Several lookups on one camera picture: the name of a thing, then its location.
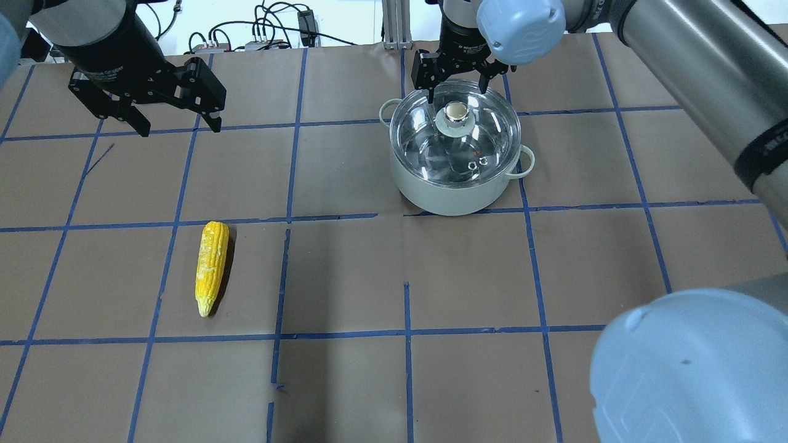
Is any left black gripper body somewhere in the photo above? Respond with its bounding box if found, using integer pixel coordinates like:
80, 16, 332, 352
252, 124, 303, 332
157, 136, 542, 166
66, 17, 185, 109

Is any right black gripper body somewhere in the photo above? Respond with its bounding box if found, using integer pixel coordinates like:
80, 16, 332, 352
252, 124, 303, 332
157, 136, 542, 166
438, 17, 496, 70

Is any glass pot lid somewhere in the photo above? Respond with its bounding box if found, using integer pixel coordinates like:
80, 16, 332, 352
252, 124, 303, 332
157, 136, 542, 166
384, 79, 521, 189

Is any yellow corn cob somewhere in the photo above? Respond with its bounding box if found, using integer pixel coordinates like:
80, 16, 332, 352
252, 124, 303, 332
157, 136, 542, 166
194, 221, 229, 317

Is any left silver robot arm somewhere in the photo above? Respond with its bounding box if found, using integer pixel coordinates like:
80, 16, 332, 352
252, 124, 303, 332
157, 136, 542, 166
2, 1, 227, 137

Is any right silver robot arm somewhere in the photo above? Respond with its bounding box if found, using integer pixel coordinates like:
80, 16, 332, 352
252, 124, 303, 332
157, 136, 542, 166
411, 1, 786, 442

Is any pale green steel pot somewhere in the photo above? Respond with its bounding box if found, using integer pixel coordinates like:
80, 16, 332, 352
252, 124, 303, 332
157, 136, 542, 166
378, 79, 536, 217

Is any grey connector box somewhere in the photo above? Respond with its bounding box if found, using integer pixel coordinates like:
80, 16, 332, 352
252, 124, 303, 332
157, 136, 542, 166
189, 40, 231, 54
242, 39, 292, 52

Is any black power adapter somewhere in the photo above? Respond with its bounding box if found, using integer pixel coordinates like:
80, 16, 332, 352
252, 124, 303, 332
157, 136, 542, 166
297, 9, 319, 47

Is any aluminium frame post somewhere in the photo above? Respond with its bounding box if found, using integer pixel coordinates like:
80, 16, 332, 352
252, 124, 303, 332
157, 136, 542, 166
382, 0, 413, 50

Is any black cable bundle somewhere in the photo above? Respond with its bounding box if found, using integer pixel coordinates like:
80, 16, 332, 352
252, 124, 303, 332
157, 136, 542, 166
139, 0, 358, 56

